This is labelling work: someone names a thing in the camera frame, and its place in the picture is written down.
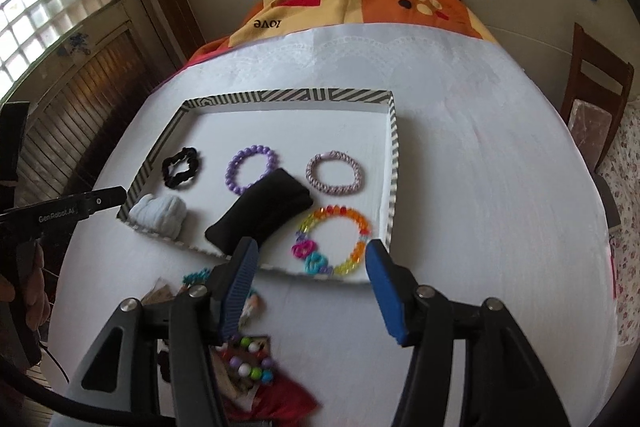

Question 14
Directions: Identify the black cable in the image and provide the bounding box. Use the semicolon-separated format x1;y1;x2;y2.
0;330;174;423

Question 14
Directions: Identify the striped white cardboard tray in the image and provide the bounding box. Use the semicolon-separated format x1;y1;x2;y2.
117;88;399;257

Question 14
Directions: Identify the operator left hand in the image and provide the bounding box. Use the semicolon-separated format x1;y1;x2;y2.
22;242;51;331

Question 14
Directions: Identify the orange multicolour crystal bracelet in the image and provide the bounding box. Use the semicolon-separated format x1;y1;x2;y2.
290;204;376;278

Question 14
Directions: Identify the white knitted scrunchie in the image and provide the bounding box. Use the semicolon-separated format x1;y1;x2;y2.
128;194;188;241

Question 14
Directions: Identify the purple bead bracelet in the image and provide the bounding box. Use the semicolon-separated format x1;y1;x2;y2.
224;144;279;195

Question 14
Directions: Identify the pink white twisted bracelet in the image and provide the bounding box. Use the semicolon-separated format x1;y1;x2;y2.
304;149;365;198

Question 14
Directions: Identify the multicolour round bead bracelet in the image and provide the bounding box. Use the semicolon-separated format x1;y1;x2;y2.
214;335;276;385

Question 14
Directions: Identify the black rectangular pouch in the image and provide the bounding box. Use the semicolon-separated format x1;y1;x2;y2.
204;168;314;256

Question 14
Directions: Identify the wooden chair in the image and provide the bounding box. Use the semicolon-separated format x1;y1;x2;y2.
560;23;634;171

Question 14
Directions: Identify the turquoise flower bead necklace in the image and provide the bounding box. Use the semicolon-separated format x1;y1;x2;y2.
180;267;262;308

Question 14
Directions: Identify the red satin bow clip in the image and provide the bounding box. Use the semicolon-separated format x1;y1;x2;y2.
234;374;319;426

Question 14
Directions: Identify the floral fabric bedding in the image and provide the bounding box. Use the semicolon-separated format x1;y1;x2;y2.
598;96;640;346

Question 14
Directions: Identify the black velvet scrunchie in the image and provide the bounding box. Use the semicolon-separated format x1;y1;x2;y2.
160;147;201;190

